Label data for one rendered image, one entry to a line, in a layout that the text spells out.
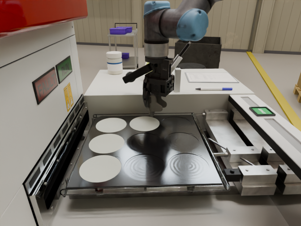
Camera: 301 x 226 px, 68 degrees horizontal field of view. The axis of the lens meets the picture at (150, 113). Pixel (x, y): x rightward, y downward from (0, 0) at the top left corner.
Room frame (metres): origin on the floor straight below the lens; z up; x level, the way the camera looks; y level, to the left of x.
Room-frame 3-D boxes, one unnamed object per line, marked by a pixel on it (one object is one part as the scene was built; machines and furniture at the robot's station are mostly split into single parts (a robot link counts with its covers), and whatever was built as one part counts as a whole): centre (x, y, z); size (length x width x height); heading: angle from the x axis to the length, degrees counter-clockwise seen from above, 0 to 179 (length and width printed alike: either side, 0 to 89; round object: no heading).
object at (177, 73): (0.79, -0.08, 1.03); 0.06 x 0.04 x 0.13; 92
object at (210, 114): (0.73, -0.24, 0.89); 0.08 x 0.03 x 0.03; 92
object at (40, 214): (0.52, 0.23, 0.89); 0.44 x 0.02 x 0.10; 2
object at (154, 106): (0.68, -0.01, 0.95); 0.06 x 0.03 x 0.09; 63
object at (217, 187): (0.36, 0.01, 0.90); 0.37 x 0.01 x 0.01; 92
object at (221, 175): (0.55, -0.16, 0.90); 0.38 x 0.01 x 0.01; 2
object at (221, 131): (0.57, -0.25, 0.87); 0.36 x 0.08 x 0.03; 2
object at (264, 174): (0.41, -0.25, 0.89); 0.08 x 0.03 x 0.03; 92
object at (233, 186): (0.42, -0.05, 0.84); 0.50 x 0.02 x 0.03; 92
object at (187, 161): (0.54, 0.02, 0.90); 0.34 x 0.34 x 0.01; 2
